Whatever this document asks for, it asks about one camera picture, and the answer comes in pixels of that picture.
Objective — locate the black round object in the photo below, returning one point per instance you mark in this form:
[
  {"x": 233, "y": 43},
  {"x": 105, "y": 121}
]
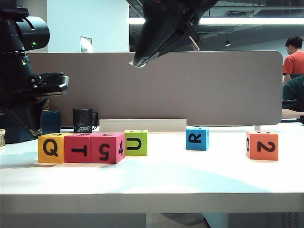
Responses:
[{"x": 302, "y": 120}]

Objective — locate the black mug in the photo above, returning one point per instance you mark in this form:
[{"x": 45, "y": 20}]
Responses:
[{"x": 82, "y": 120}]

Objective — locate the pink foam block T B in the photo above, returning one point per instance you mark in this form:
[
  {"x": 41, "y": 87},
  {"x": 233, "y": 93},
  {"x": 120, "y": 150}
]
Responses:
[{"x": 77, "y": 142}]

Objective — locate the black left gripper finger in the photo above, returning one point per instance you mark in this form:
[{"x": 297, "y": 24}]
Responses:
[
  {"x": 22, "y": 118},
  {"x": 40, "y": 116}
]

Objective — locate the person in orange shirt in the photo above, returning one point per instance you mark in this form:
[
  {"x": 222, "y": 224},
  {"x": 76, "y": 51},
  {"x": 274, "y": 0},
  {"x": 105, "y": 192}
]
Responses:
[{"x": 294, "y": 65}]

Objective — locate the framed wall sign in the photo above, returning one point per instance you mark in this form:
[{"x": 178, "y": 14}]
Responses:
[{"x": 86, "y": 44}]

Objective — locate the dark blue case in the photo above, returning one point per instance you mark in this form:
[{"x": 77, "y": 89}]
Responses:
[{"x": 52, "y": 123}]

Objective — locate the orange foam block 2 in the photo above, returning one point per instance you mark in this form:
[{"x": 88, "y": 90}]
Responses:
[{"x": 261, "y": 155}]

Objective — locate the white table leg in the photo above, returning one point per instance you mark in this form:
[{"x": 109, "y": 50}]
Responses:
[{"x": 216, "y": 221}]

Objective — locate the blue foam block R 3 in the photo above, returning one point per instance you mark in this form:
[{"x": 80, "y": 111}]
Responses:
[{"x": 204, "y": 142}]

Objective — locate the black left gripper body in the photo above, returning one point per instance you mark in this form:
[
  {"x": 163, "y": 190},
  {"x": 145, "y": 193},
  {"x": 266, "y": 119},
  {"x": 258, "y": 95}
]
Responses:
[{"x": 16, "y": 95}]

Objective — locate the green foam block U Q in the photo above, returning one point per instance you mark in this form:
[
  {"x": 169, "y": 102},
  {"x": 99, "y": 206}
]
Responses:
[{"x": 137, "y": 135}]

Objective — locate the yellow foam block Q T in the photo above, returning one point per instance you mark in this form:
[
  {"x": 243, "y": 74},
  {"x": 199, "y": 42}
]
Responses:
[{"x": 51, "y": 159}]

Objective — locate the pink foam block 5 4 C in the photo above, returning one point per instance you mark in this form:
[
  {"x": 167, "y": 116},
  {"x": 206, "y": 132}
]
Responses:
[{"x": 104, "y": 139}]

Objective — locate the brown desk divider panel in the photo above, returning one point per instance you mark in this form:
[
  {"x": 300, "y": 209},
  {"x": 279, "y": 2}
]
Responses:
[{"x": 166, "y": 95}]

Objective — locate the person in dark green shirt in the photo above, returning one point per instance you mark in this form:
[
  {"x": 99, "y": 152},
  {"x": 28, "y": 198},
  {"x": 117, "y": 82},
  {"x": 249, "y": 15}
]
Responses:
[{"x": 293, "y": 95}]

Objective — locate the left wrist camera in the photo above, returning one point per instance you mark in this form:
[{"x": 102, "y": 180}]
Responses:
[{"x": 54, "y": 83}]

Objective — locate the white divider bracket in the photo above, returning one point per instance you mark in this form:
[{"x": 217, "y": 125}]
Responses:
[{"x": 257, "y": 128}]

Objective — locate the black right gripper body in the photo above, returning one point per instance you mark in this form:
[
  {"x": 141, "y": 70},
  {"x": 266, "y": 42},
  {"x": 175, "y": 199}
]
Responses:
[{"x": 180, "y": 9}]

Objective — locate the small cream patterned jar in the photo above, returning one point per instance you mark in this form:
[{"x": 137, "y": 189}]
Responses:
[{"x": 2, "y": 140}]

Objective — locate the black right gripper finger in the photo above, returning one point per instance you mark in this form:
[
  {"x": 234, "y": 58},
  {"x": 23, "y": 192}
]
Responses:
[
  {"x": 156, "y": 35},
  {"x": 173, "y": 46}
]

